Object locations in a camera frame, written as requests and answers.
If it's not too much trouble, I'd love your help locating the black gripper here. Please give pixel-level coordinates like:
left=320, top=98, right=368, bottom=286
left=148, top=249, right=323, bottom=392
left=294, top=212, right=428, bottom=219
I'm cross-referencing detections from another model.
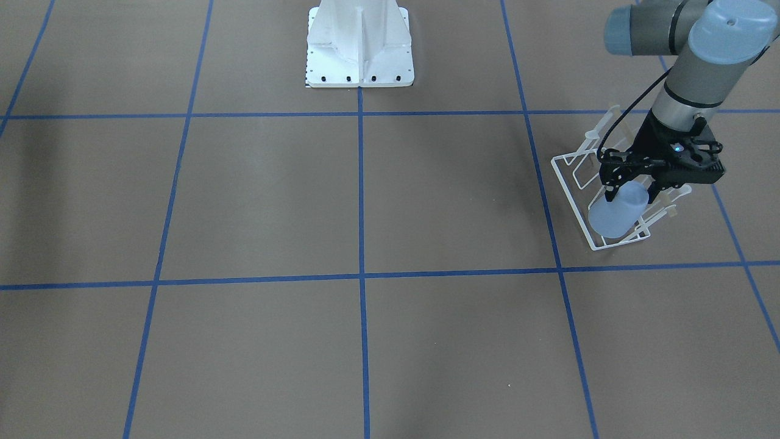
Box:
left=598, top=113, right=725, bottom=205

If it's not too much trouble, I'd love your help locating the light blue plastic cup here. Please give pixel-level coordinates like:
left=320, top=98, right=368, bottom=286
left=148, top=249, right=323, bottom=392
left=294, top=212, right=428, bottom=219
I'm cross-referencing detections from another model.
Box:
left=588, top=181, right=649, bottom=238

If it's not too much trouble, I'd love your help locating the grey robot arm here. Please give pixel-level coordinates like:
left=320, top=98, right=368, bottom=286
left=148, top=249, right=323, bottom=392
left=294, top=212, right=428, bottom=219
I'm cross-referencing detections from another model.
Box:
left=597, top=1, right=778, bottom=202

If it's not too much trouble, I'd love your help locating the white wire cup holder rack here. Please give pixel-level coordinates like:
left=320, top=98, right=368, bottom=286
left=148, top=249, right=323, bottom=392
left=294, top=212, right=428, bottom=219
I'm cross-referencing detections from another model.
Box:
left=551, top=105, right=693, bottom=252

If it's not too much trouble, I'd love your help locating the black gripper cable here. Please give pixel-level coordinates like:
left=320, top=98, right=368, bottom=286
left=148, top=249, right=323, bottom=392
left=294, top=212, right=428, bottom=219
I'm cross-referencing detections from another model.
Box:
left=597, top=68, right=672, bottom=160

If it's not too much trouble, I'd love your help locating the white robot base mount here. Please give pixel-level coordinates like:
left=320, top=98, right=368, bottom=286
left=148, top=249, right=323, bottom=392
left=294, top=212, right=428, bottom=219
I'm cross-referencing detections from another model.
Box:
left=305, top=1, right=415, bottom=88

